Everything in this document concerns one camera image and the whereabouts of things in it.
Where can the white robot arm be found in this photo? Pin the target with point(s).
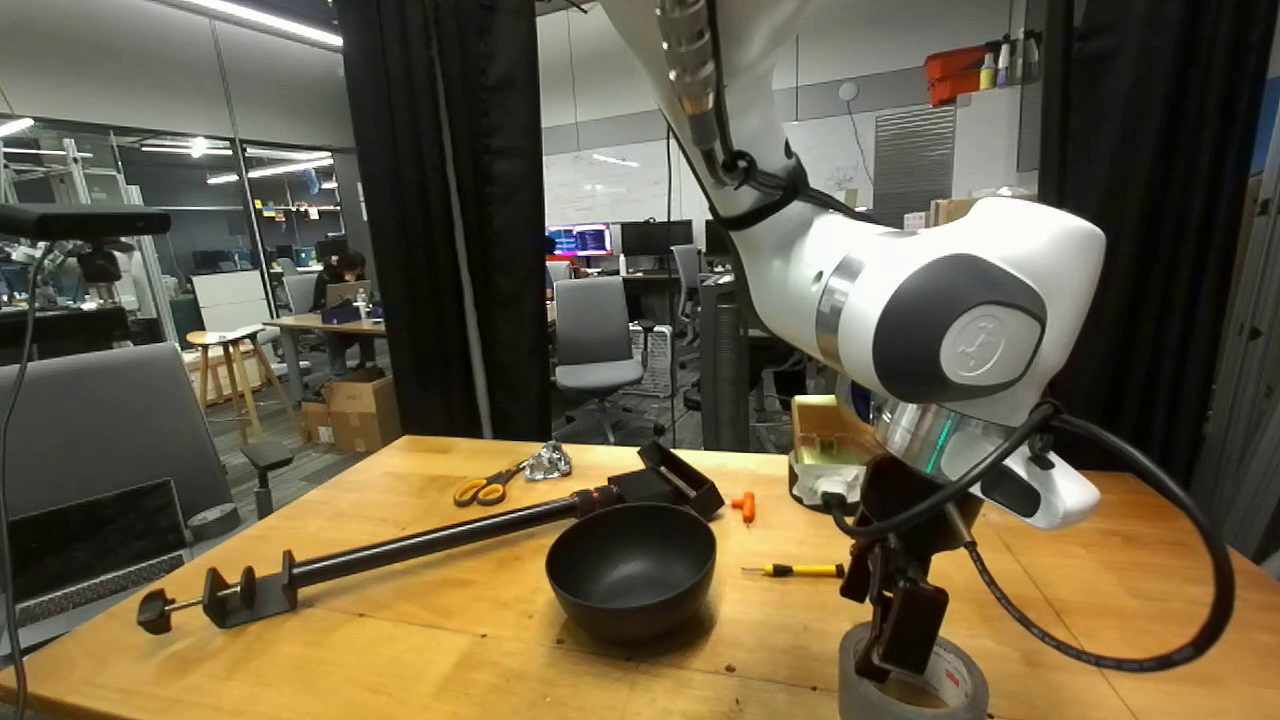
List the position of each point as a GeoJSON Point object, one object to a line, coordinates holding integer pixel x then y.
{"type": "Point", "coordinates": [954, 331]}

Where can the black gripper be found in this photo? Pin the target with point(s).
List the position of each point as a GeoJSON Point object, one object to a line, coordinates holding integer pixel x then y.
{"type": "Point", "coordinates": [896, 526]}

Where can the small yellow marker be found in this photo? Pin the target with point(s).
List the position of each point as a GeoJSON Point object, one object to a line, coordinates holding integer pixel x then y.
{"type": "Point", "coordinates": [799, 568]}

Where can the silver binder clip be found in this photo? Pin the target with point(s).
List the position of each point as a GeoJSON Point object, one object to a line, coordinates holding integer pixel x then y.
{"type": "Point", "coordinates": [549, 463]}

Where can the black curtain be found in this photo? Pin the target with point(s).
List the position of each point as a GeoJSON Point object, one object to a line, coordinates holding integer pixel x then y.
{"type": "Point", "coordinates": [445, 114]}

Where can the grey office chair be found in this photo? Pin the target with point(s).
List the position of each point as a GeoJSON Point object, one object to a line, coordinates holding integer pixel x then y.
{"type": "Point", "coordinates": [593, 343]}

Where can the yellow handled scissors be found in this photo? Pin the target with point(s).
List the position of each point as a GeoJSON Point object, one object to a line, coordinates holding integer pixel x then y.
{"type": "Point", "coordinates": [491, 488]}

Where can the grey tape roll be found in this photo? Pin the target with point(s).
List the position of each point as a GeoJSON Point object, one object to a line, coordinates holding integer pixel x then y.
{"type": "Point", "coordinates": [944, 690]}

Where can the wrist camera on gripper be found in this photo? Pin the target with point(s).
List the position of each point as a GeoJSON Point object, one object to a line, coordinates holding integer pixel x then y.
{"type": "Point", "coordinates": [829, 448]}

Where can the black bowl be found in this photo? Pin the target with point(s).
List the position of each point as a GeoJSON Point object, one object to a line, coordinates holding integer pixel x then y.
{"type": "Point", "coordinates": [632, 575]}

